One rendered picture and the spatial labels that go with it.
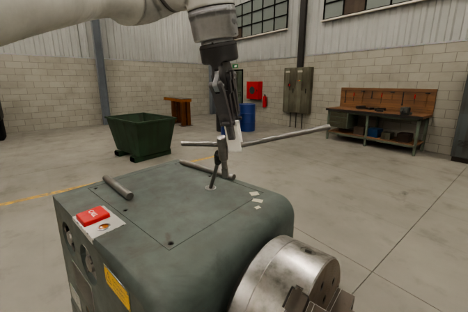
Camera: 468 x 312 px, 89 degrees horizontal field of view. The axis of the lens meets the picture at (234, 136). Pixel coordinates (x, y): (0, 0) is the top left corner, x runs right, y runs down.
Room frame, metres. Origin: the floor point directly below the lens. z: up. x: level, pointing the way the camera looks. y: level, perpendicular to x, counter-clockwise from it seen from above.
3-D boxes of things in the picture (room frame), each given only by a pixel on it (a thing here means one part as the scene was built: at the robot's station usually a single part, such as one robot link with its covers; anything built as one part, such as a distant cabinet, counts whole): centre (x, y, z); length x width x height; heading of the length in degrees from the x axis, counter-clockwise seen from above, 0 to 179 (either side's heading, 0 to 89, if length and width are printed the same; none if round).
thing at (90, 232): (0.53, 0.34, 1.23); 0.13 x 0.08 x 0.06; 49
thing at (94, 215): (0.54, 0.36, 1.26); 0.06 x 0.06 x 0.02; 49
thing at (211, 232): (0.67, 0.19, 1.06); 0.59 x 0.48 x 0.39; 49
